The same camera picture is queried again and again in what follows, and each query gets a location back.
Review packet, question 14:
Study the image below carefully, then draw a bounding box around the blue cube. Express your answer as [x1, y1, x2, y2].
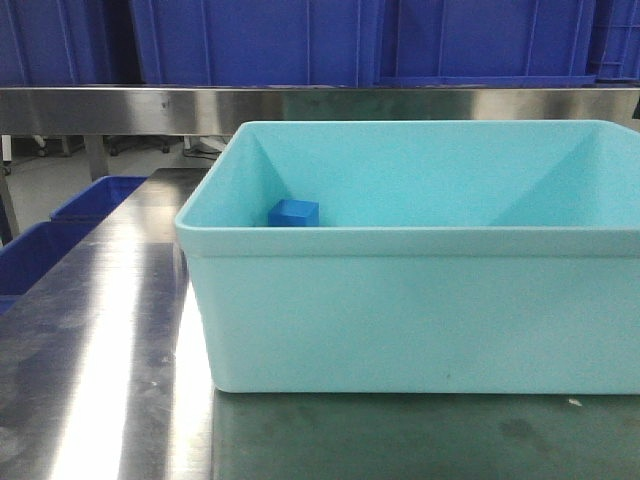
[267, 199, 320, 227]

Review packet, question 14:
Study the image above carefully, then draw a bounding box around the light cyan plastic tub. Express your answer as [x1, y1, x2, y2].
[175, 120, 639, 394]

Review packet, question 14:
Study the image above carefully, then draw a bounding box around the blue crate middle upper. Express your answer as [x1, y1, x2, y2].
[130, 1, 595, 88]

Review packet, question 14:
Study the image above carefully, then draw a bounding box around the blue bin left far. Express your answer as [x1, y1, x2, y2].
[50, 176, 147, 223]

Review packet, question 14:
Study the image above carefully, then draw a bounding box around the blue bin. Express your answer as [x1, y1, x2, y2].
[1, 221, 97, 315]
[50, 176, 147, 223]

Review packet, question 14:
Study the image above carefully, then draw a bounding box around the blue bin left near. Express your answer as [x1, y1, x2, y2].
[1, 221, 97, 315]

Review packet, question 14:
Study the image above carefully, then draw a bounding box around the blue crate far left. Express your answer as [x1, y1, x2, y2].
[1, 1, 141, 87]

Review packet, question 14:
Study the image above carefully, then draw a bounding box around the blue ribbed crate with label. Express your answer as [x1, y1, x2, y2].
[589, 0, 639, 82]

